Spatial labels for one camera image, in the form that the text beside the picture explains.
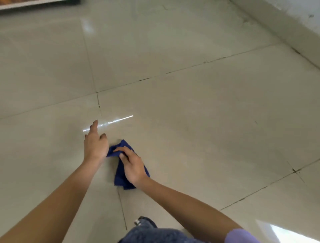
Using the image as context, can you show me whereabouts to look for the wooden furniture base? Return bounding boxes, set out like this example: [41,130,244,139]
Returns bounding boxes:
[0,0,81,11]

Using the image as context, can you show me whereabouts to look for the person's right forearm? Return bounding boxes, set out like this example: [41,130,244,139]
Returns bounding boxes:
[136,176,242,243]

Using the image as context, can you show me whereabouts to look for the person's left hand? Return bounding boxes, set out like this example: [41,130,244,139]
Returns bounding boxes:
[83,120,110,164]

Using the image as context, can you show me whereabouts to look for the person's left forearm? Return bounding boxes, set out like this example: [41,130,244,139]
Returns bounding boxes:
[0,158,101,243]

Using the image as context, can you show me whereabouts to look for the person's right hand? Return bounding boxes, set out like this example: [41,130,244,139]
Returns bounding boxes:
[113,146,148,188]

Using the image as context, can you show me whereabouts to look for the blue denim jeans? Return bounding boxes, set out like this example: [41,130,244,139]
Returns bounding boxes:
[117,216,209,243]

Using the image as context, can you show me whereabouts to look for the blue cleaning cloth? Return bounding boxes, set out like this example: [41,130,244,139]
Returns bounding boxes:
[106,139,151,190]

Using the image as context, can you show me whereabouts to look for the purple shirt sleeve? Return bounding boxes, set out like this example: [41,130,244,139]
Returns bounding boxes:
[224,228,261,243]

